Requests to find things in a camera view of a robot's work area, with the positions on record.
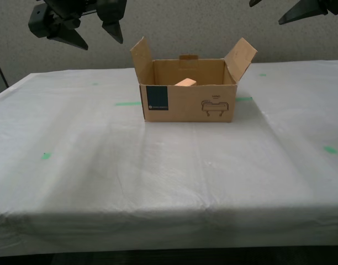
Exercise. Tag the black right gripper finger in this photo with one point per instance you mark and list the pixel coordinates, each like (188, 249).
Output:
(254, 2)
(304, 11)

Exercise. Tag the light wooden block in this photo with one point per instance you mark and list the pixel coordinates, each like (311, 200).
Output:
(186, 82)

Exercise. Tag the long green tape strip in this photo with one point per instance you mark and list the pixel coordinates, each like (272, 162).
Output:
(244, 99)
(128, 104)

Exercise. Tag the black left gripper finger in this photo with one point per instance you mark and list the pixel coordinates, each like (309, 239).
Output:
(113, 16)
(61, 30)

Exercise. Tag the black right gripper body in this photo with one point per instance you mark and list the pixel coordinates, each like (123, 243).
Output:
(334, 5)

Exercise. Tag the brown cardboard box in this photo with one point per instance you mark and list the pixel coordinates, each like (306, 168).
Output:
(191, 102)

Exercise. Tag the translucent plastic table cover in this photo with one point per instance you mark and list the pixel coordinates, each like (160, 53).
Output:
(169, 165)

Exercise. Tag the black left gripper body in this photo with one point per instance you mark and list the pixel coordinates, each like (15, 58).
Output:
(72, 7)

